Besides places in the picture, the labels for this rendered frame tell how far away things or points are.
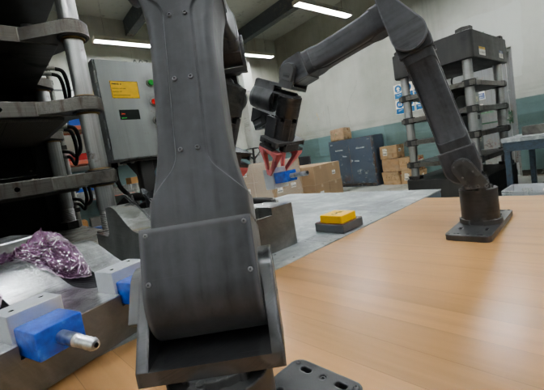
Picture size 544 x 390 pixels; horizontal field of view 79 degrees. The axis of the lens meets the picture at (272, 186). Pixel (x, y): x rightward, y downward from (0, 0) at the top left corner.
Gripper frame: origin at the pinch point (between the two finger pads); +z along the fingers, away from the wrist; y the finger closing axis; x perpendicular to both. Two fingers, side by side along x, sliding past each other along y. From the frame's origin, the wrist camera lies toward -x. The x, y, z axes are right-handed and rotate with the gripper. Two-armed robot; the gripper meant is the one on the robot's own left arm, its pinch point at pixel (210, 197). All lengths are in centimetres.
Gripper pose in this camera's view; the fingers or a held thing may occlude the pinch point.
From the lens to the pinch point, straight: 59.4
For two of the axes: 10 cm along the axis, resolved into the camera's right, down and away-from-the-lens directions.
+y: -7.4, 0.0, -6.7
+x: 6.4, 3.1, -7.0
